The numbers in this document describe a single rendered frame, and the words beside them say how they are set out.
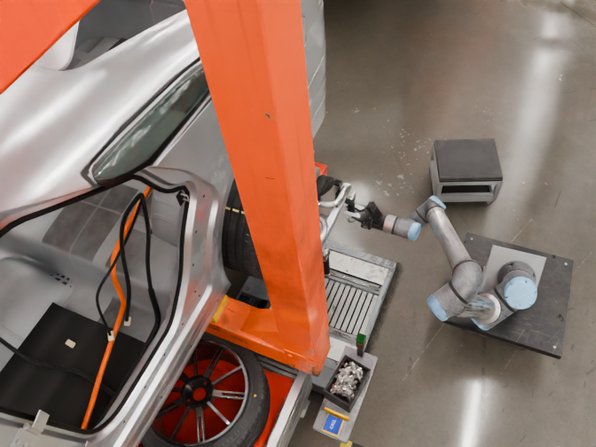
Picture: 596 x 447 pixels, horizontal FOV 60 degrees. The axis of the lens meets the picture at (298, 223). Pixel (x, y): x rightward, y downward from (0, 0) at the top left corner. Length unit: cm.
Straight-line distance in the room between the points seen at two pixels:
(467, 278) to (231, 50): 148
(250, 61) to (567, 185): 325
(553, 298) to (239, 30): 250
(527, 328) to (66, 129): 238
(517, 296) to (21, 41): 246
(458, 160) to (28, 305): 259
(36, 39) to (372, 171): 338
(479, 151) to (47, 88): 266
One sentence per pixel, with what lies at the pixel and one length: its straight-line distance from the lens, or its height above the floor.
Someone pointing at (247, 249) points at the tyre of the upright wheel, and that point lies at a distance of 235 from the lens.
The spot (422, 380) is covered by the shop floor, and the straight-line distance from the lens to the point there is 312.
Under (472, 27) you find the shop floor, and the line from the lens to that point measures 521.
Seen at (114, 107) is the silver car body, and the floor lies 188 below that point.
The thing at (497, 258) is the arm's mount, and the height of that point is 49.
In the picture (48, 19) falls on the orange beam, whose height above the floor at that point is 264.
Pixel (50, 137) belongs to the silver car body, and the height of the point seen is 193.
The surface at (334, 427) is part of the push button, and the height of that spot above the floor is 48.
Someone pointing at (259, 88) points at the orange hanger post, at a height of 225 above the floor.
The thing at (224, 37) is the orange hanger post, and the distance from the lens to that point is 103.
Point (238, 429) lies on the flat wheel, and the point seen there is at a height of 50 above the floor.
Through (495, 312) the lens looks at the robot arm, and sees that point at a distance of 273.
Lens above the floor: 294
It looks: 55 degrees down
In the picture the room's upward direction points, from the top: 8 degrees counter-clockwise
